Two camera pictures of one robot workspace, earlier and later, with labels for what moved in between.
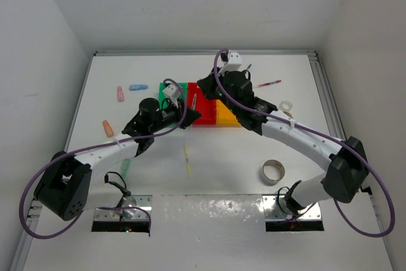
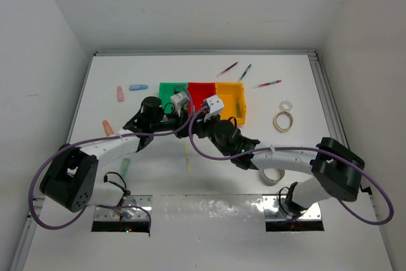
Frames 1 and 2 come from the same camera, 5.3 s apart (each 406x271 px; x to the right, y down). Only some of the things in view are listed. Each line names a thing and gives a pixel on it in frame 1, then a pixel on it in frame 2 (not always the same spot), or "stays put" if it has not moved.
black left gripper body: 168,116 stays put
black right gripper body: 229,104 -> 205,130
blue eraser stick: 137,87 stays put
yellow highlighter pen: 189,169 stays put
